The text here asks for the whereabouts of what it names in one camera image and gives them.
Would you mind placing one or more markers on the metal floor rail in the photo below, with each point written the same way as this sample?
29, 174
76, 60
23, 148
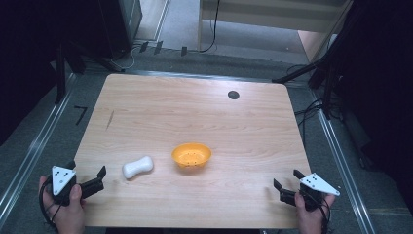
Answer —
201, 76
344, 169
32, 156

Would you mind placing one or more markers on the person's right hand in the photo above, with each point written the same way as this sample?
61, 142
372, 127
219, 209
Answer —
312, 221

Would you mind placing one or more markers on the grey round table grommet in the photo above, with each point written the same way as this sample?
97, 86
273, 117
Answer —
233, 95

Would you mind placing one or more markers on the black slanted stand leg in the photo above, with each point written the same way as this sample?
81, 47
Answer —
297, 73
97, 58

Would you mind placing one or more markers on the small black floor bracket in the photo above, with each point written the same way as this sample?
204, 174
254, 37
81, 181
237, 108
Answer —
184, 51
143, 46
158, 47

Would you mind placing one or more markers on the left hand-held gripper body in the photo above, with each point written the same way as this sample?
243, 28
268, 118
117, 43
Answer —
61, 178

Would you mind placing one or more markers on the dark cabinet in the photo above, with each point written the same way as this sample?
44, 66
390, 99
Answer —
123, 22

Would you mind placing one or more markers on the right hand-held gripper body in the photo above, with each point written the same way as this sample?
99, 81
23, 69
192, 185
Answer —
316, 186

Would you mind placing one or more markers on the white bone-shaped soap bar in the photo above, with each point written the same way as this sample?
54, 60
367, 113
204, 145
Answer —
137, 167

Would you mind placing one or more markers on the black upright stand post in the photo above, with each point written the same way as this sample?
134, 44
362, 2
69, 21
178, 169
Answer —
328, 94
60, 81

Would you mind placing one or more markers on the orange perforated soap dish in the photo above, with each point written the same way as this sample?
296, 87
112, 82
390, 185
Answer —
191, 155

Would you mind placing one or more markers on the person's left hand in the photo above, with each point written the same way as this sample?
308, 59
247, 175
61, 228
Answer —
68, 216

